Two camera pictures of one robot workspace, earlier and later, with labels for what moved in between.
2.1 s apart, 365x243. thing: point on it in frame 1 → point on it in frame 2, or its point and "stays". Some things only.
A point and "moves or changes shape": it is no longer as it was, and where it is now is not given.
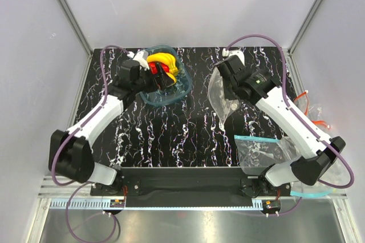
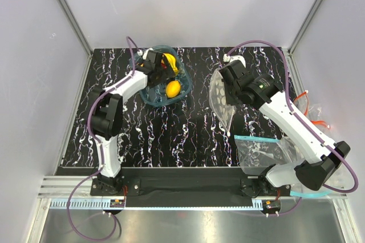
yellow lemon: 171,76 moves or changes shape
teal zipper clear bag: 254,153 stays
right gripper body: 230,91 stays
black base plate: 197,187 stays
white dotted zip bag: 222,106 moves or changes shape
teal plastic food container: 177,90 stays
